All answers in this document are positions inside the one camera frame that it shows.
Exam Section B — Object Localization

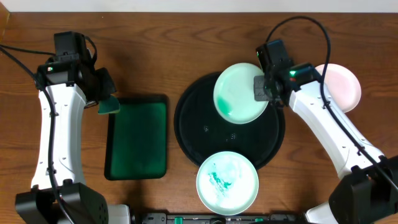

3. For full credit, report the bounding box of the mint plate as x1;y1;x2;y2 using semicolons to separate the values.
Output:
196;151;259;216
213;63;268;124

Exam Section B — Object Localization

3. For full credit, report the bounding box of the pink plate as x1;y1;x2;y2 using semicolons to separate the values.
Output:
325;63;361;113

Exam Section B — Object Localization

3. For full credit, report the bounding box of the green yellow sponge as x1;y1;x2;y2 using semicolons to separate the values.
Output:
98;95;120;115

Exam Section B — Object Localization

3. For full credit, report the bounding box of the mint plate front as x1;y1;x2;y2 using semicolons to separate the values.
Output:
196;151;259;216

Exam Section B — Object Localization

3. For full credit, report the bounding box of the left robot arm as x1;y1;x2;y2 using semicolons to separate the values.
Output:
15;31;132;223

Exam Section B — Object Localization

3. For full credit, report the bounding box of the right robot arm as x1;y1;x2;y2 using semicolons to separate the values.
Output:
254;40;397;223

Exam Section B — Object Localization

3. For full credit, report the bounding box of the black round tray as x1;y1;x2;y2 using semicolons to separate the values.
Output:
174;72;285;170

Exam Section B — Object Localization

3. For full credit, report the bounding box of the green rectangular tray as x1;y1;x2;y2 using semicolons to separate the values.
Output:
104;95;168;180

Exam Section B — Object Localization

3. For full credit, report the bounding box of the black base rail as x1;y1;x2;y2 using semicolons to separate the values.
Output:
131;213;308;224

